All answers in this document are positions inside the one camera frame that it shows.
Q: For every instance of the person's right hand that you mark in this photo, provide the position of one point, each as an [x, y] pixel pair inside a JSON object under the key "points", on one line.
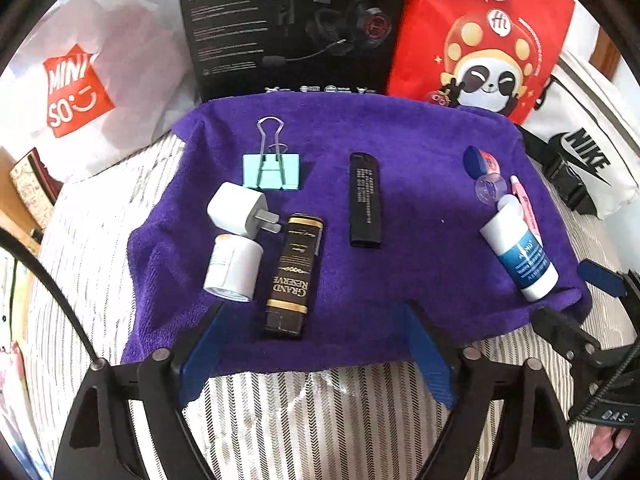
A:
{"points": [[602, 445]]}

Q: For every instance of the black and gold box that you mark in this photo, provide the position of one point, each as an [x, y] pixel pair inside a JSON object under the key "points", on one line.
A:
{"points": [[295, 280]]}

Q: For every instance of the white pillow with black dots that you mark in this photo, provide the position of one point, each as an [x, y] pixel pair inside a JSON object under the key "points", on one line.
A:
{"points": [[7, 305]]}

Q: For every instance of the patterned box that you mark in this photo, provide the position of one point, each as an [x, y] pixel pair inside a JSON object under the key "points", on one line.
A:
{"points": [[32, 180]]}

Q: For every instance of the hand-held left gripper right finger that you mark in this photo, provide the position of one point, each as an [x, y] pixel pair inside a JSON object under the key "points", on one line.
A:
{"points": [[430, 355]]}

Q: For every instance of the black headset box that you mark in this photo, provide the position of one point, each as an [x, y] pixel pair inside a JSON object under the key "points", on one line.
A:
{"points": [[240, 35]]}

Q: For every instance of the white and blue bottle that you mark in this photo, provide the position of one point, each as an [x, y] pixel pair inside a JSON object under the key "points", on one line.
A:
{"points": [[525, 255]]}

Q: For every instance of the red paper bag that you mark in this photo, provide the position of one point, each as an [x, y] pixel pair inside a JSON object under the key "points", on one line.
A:
{"points": [[430, 25]]}

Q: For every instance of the white plastic shopping bag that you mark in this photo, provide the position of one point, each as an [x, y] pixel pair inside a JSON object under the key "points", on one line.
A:
{"points": [[125, 35]]}

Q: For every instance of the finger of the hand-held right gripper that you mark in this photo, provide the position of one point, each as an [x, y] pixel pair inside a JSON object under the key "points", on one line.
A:
{"points": [[560, 330], [600, 277]]}

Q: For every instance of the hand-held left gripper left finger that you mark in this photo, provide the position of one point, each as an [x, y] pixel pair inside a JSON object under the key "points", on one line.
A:
{"points": [[205, 355]]}

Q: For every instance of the black rectangular stick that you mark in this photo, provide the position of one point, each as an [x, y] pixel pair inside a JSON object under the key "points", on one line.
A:
{"points": [[366, 200]]}

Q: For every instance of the striped quilt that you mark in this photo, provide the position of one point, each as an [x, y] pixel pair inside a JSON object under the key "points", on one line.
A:
{"points": [[325, 420]]}

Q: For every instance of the white waist bag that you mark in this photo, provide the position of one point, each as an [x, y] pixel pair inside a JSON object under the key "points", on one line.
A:
{"points": [[600, 110]]}

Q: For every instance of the green binder clip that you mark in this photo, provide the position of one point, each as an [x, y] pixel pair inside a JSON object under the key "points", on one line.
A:
{"points": [[272, 172]]}

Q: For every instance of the blue and orange correction tape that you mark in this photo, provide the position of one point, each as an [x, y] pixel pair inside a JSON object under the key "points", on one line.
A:
{"points": [[472, 160]]}

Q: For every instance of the wooden nightstand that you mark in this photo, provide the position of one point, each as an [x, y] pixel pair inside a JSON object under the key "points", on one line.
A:
{"points": [[10, 220]]}

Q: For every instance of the pink highlighter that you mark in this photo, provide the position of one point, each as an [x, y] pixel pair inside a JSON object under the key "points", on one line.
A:
{"points": [[522, 200]]}

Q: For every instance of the purple towel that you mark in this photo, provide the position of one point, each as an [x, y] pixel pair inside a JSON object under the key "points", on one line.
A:
{"points": [[410, 200]]}

